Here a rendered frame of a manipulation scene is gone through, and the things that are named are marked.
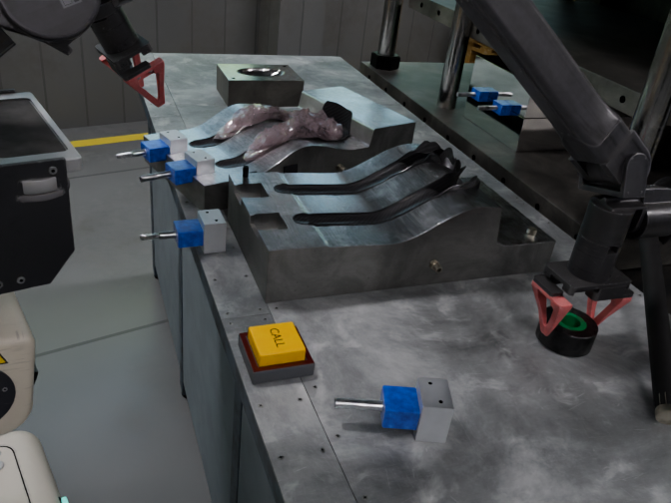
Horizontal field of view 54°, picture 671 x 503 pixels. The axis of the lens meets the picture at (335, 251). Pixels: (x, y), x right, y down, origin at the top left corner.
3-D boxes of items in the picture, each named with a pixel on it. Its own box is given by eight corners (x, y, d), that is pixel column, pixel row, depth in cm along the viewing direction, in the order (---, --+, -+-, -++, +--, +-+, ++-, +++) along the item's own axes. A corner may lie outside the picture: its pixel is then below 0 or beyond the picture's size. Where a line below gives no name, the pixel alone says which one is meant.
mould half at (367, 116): (204, 214, 118) (205, 156, 112) (144, 160, 135) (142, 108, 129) (407, 169, 146) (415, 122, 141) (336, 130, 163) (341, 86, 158)
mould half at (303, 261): (265, 303, 96) (271, 222, 89) (227, 220, 117) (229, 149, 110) (546, 270, 114) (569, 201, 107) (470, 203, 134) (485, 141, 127)
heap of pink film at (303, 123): (252, 166, 124) (254, 126, 120) (207, 134, 135) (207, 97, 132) (357, 147, 139) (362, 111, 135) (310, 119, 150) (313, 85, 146)
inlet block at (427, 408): (333, 435, 75) (337, 400, 73) (332, 404, 80) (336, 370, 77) (444, 443, 76) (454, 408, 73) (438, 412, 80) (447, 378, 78)
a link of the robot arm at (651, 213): (578, 146, 88) (628, 153, 80) (644, 145, 92) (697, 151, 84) (569, 234, 91) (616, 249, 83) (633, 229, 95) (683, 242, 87)
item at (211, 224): (143, 260, 103) (141, 230, 100) (138, 245, 106) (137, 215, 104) (226, 251, 107) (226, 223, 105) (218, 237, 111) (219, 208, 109)
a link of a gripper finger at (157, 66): (167, 86, 113) (141, 37, 107) (184, 99, 108) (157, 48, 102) (133, 106, 111) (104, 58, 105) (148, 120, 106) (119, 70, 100)
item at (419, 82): (600, 272, 131) (610, 247, 128) (358, 78, 234) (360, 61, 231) (875, 240, 160) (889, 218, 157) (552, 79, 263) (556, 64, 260)
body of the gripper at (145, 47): (133, 36, 111) (111, -5, 106) (156, 52, 104) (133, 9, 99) (100, 56, 109) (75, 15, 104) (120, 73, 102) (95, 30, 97)
